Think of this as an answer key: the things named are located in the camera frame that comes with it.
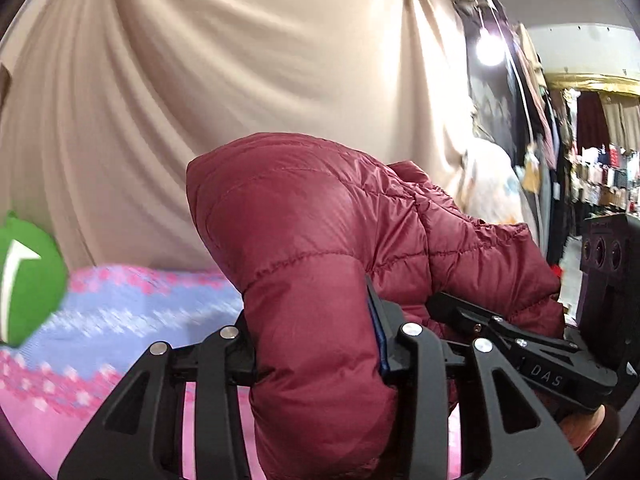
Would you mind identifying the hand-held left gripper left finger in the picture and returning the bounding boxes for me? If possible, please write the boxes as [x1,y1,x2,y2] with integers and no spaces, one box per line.
[57,310,261,480]

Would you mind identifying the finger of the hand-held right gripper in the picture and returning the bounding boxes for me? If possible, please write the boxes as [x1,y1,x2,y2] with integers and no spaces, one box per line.
[425,292,497,343]

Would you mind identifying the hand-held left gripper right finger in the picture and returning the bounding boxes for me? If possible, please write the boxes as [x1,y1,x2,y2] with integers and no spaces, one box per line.
[364,275,587,480]

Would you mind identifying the maroon puffer jacket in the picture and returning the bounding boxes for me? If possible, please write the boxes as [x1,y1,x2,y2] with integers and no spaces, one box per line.
[186,132,567,480]

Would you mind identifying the dark hanging clothes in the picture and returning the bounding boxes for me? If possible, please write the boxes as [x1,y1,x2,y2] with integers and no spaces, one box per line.
[452,0,568,261]

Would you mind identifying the rack of assorted clothes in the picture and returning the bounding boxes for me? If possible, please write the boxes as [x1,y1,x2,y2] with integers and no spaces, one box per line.
[562,89,640,217]

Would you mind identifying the person's right hand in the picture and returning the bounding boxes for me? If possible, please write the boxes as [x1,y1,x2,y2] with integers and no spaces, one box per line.
[556,404,608,455]

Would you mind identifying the black speaker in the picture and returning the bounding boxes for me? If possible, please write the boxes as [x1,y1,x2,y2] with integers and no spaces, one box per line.
[575,212,640,408]

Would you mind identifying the pink and blue patterned blanket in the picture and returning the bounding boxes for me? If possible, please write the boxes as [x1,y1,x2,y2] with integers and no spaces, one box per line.
[0,262,463,480]

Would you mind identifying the white floral cloth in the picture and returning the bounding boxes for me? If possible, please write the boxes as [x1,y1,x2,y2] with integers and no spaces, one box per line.
[457,137,527,228]

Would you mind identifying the bright light bulb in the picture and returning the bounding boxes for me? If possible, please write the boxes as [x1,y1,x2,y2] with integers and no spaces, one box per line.
[474,27,506,67]

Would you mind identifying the gold trim strip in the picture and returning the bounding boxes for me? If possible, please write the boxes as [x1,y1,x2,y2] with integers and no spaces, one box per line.
[544,71,640,96]

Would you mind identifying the beige curtain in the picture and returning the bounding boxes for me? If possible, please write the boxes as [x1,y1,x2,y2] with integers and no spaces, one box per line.
[0,0,483,273]

